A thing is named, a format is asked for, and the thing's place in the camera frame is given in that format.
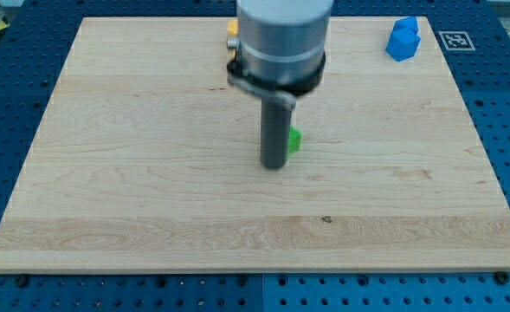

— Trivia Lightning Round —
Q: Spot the green star block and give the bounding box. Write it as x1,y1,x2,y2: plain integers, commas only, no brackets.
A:
287,127,302,157

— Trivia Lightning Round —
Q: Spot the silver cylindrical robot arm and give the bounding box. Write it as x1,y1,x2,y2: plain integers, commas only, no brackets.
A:
227,0,333,101

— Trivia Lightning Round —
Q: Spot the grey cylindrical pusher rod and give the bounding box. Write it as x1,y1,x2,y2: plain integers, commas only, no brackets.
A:
260,99,293,170

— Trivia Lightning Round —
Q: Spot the light wooden board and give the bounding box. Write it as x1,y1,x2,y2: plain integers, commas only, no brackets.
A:
0,16,510,274

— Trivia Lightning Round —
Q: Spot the yellow block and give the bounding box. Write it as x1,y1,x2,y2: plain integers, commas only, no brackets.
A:
227,19,239,36

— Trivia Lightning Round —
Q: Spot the blue hexagonal block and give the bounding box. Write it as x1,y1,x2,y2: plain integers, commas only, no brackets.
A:
385,28,421,62

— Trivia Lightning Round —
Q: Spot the blue block behind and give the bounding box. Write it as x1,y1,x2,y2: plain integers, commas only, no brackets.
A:
393,16,419,34

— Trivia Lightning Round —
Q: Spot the black white fiducial marker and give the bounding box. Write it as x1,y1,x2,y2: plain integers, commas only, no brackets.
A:
438,30,475,51

